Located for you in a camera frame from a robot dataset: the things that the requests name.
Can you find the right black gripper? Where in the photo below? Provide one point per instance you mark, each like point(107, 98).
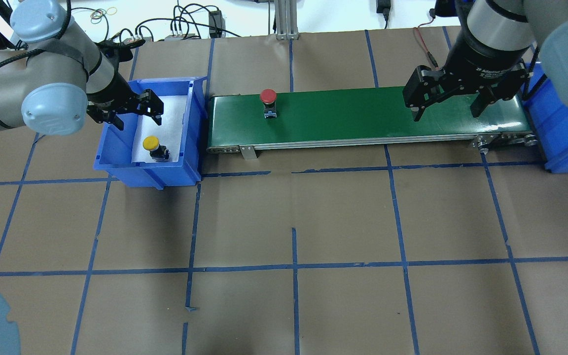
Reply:
point(481, 59)

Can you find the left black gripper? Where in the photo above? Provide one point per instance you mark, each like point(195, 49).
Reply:
point(112, 95)

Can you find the yellow push button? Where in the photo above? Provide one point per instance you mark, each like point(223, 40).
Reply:
point(157, 151)

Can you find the red push button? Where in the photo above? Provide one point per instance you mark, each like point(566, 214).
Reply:
point(268, 97)

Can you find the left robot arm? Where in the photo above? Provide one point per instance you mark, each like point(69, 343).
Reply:
point(63, 77)

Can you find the white foam pad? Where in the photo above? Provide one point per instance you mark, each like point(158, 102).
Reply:
point(169, 132)

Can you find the blue source bin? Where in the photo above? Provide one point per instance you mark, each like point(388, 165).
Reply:
point(115, 147)

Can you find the green conveyor belt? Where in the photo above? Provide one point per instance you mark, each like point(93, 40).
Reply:
point(358, 116)

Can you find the blue target bin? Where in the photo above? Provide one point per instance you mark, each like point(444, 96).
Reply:
point(549, 117)

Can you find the black power adapter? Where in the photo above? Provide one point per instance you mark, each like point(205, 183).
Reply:
point(215, 24)

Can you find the aluminium frame post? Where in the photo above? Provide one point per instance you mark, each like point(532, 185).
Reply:
point(286, 27)

